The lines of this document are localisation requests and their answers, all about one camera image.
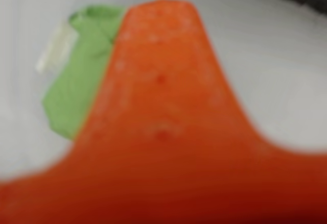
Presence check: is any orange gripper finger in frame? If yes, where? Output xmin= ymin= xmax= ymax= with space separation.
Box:
xmin=0 ymin=0 xmax=327 ymax=224

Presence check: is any green paper rubbish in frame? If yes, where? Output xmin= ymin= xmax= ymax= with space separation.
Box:
xmin=37 ymin=3 xmax=128 ymax=140

